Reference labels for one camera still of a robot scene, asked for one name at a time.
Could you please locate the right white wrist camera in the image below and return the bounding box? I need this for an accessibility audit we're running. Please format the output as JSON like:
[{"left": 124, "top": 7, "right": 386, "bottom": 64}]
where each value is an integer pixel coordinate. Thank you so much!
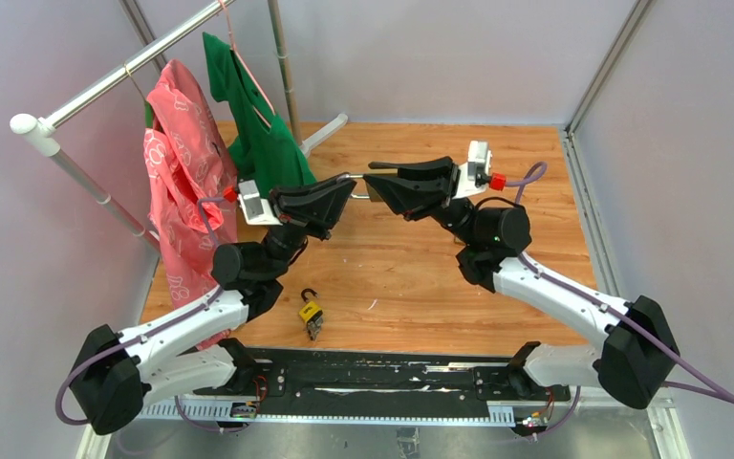
[{"left": 453, "top": 141, "right": 492, "bottom": 198}]

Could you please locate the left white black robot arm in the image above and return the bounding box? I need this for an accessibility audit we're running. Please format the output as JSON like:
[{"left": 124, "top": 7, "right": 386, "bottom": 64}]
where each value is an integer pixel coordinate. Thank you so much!
[{"left": 54, "top": 173, "right": 356, "bottom": 435}]

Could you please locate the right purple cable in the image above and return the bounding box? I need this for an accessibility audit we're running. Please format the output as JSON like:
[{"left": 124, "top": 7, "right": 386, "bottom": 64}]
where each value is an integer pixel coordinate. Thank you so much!
[{"left": 490, "top": 161, "right": 734, "bottom": 440}]

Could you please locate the pink patterned garment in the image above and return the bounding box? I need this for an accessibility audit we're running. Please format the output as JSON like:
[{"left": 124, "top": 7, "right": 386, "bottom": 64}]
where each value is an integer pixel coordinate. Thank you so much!
[{"left": 141, "top": 58, "right": 243, "bottom": 350}]

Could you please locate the pink clothes hanger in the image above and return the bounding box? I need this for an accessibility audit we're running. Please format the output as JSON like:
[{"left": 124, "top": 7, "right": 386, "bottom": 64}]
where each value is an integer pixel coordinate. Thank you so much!
[{"left": 216, "top": 0, "right": 277, "bottom": 128}]

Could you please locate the purple cable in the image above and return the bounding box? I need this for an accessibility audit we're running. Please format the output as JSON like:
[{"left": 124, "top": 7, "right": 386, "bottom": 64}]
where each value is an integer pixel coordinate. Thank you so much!
[
  {"left": 490, "top": 161, "right": 734, "bottom": 440},
  {"left": 54, "top": 186, "right": 240, "bottom": 435}
]

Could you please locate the green garment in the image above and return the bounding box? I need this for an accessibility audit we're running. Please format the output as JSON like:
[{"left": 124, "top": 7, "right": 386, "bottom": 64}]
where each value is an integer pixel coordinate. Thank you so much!
[{"left": 202, "top": 33, "right": 317, "bottom": 197}]

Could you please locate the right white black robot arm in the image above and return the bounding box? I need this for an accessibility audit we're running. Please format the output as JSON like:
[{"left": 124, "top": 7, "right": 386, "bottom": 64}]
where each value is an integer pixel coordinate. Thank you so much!
[{"left": 363, "top": 157, "right": 680, "bottom": 409}]

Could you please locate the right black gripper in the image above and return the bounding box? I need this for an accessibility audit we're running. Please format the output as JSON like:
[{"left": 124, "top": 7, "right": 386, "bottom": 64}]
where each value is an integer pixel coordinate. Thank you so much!
[{"left": 357, "top": 158, "right": 474, "bottom": 248}]

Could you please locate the white metal clothes rack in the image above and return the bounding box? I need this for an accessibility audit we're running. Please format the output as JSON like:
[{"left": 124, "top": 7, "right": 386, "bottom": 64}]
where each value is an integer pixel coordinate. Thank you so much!
[{"left": 9, "top": 0, "right": 350, "bottom": 254}]

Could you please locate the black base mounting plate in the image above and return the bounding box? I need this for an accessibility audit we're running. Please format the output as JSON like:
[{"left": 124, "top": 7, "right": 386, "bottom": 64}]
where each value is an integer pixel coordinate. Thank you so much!
[{"left": 198, "top": 347, "right": 572, "bottom": 420}]

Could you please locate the brass padlock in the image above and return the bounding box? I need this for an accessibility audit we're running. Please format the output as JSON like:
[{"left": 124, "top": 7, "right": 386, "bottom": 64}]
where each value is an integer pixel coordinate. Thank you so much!
[{"left": 335, "top": 172, "right": 384, "bottom": 203}]

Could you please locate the yellow black padlock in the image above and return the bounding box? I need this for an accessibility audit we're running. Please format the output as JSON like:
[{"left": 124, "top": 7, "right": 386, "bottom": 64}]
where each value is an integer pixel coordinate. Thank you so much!
[{"left": 298, "top": 288, "right": 324, "bottom": 341}]

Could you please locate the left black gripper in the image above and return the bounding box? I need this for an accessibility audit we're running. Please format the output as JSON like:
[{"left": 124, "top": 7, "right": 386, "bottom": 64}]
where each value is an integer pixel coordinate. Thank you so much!
[{"left": 266, "top": 182, "right": 361, "bottom": 282}]

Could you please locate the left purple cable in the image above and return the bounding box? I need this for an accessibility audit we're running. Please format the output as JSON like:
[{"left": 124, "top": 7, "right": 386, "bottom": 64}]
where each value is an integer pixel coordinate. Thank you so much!
[{"left": 54, "top": 186, "right": 240, "bottom": 435}]

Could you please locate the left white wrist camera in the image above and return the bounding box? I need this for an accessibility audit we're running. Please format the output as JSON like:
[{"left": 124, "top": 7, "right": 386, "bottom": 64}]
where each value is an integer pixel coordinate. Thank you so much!
[{"left": 237, "top": 180, "right": 281, "bottom": 226}]

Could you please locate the aluminium frame rail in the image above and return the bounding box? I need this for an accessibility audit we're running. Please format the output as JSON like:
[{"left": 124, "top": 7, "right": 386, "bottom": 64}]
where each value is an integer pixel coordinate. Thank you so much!
[{"left": 559, "top": 0, "right": 654, "bottom": 293}]

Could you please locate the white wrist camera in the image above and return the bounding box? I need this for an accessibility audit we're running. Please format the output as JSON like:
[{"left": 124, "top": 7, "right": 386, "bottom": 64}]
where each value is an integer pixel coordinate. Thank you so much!
[
  {"left": 453, "top": 141, "right": 492, "bottom": 198},
  {"left": 237, "top": 180, "right": 281, "bottom": 226}
]

